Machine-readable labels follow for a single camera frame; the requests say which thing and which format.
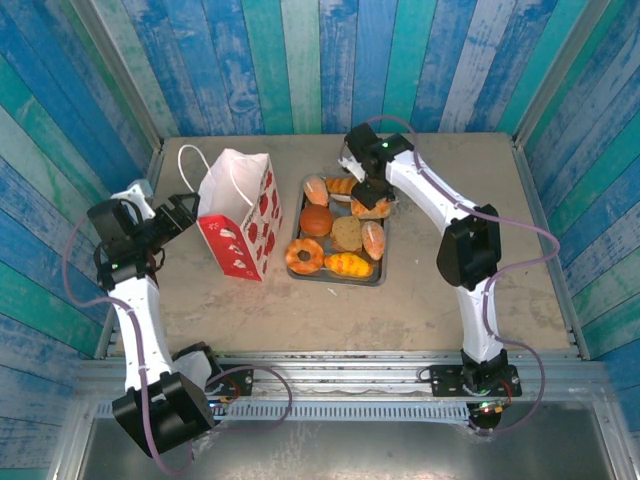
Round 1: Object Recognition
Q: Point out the braided fake bread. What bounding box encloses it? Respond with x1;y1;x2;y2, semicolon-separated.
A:
324;176;360;196

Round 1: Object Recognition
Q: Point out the fake topped toast slice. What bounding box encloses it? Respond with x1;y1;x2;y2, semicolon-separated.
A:
349;197;392;220

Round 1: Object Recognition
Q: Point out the pink striped fake bread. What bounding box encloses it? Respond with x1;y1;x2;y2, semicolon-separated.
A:
303;174;330;207

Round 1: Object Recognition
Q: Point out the fake seeded sandwich bread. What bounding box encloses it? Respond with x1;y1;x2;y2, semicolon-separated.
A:
329;214;365;254

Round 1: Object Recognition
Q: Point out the brown fake bun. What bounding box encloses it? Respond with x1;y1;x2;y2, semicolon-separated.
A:
298;203;335;236

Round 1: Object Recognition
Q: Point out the orange striped fake bread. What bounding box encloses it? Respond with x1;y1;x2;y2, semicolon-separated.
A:
360;219;387;261

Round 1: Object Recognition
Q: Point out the white red paper bag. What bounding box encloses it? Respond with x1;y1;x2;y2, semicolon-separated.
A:
177;143;285;284

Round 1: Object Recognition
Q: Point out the fake orange donut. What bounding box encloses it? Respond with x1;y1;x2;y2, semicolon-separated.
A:
283;237;326;275

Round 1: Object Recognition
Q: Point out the yellow fake croissant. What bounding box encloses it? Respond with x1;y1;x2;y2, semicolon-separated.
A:
323;251;375;279

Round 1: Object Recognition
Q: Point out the metal baking tray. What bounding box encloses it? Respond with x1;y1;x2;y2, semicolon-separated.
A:
285;173;391;287

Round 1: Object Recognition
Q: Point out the steel sheet panel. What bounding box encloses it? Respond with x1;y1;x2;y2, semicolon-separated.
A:
74;417;619;480

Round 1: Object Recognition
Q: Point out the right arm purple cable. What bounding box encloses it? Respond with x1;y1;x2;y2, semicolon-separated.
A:
341;114;561;436

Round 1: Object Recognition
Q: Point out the metal frame post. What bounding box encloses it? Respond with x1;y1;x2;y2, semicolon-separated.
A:
513;0;614;146
69;0;164;151

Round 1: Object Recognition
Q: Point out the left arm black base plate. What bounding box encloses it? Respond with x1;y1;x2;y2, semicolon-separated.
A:
214;367;255;401

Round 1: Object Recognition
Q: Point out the aluminium mounting rail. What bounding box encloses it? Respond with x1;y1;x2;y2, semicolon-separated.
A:
74;349;609;404

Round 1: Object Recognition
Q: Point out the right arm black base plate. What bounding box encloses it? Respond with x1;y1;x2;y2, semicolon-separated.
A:
429;363;523;399

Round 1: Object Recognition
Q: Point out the white slotted cable duct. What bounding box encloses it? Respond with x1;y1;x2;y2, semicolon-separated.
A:
94;401;474;422

